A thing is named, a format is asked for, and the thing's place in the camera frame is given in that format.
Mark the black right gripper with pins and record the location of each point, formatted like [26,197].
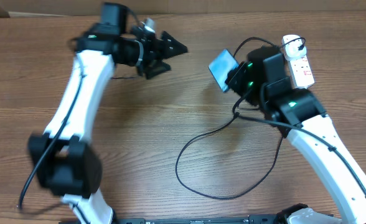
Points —
[235,83]

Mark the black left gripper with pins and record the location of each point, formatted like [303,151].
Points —
[158,53]

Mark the Samsung Galaxy smartphone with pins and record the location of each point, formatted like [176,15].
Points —
[221,66]

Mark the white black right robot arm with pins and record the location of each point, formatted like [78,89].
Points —
[300,117]

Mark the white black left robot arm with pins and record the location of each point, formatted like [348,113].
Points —
[62,156]

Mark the white power strip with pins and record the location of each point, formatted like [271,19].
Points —
[301,73]

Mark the cardboard backdrop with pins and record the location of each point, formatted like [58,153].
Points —
[92,7]

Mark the white wall charger adapter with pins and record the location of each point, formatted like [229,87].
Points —
[293,47]

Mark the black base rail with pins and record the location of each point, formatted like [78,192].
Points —
[251,219]

